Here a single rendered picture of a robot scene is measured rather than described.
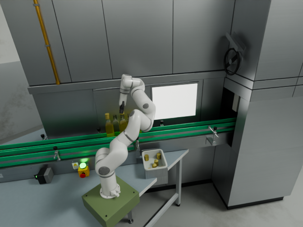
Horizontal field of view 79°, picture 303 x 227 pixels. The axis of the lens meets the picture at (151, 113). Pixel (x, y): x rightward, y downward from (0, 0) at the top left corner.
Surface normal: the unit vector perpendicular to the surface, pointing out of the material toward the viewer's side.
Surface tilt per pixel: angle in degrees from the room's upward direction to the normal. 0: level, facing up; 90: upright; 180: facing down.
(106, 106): 90
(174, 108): 90
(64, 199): 0
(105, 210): 1
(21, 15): 90
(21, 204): 0
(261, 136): 90
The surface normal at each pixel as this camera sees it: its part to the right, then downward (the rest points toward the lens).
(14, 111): 0.75, 0.26
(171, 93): 0.15, 0.43
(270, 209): -0.04, -0.90
